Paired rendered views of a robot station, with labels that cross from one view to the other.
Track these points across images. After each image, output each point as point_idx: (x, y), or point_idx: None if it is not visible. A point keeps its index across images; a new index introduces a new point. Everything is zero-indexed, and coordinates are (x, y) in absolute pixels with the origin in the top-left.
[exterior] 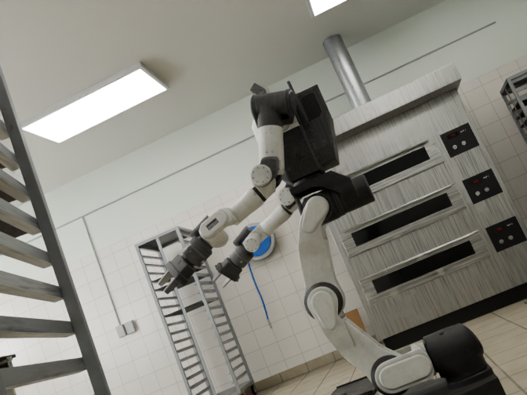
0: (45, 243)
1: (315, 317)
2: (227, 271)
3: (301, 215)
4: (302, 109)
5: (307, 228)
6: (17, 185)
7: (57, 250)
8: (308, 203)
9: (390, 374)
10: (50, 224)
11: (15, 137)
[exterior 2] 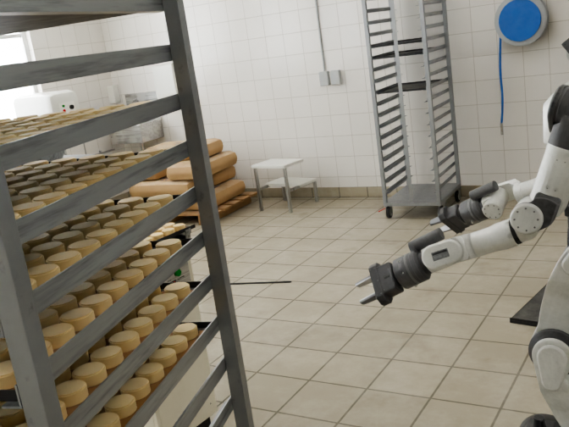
0: (223, 347)
1: (536, 368)
2: (450, 222)
3: (567, 249)
4: None
5: (568, 268)
6: (198, 296)
7: (235, 359)
8: None
9: None
10: (232, 329)
11: (205, 210)
